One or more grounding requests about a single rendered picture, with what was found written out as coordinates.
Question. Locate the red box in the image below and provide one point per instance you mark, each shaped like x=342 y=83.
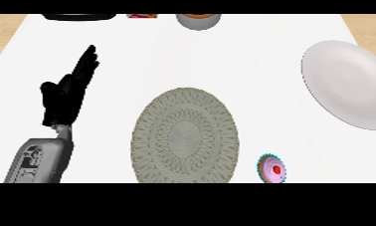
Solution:
x=141 y=15

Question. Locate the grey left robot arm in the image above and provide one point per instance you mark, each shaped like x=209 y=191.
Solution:
x=40 y=160

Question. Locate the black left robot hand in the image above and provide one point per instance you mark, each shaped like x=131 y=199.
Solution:
x=66 y=94

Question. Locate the grey pot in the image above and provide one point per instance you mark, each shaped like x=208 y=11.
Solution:
x=197 y=22

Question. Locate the black pan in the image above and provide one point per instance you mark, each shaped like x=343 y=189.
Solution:
x=78 y=17

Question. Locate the round grey woven placemat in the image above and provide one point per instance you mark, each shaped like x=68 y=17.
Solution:
x=184 y=135

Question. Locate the white plate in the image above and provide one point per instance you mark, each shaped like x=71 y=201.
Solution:
x=342 y=82

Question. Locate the pink frosted cupcake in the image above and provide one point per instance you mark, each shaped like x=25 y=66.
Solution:
x=271 y=169

